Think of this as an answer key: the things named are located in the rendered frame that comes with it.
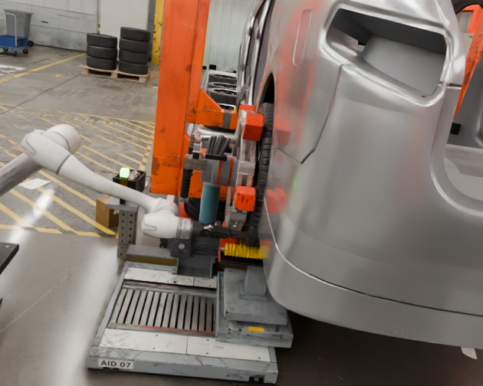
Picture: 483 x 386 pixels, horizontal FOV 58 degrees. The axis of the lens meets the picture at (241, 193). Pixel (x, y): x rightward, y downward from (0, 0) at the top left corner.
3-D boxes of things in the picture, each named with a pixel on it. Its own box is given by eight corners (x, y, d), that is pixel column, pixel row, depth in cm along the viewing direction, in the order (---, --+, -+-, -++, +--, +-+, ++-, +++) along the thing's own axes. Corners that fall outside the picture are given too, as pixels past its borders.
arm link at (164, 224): (178, 219, 180) (180, 210, 193) (140, 214, 178) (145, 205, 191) (175, 243, 183) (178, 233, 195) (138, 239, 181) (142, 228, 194)
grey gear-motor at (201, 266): (238, 289, 250) (247, 234, 237) (164, 281, 246) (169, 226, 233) (236, 273, 267) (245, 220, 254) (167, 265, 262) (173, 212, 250)
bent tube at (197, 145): (240, 157, 179) (244, 132, 175) (193, 150, 177) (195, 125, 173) (238, 145, 195) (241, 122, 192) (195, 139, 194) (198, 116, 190)
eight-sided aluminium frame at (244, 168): (240, 253, 186) (261, 129, 167) (225, 252, 185) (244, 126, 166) (236, 204, 236) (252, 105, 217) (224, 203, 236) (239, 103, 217)
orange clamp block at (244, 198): (251, 203, 178) (254, 211, 169) (233, 201, 177) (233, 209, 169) (254, 187, 175) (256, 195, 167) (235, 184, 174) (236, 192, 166)
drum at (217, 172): (245, 193, 197) (251, 163, 192) (198, 187, 195) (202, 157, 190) (244, 182, 211) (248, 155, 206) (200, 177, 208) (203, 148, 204)
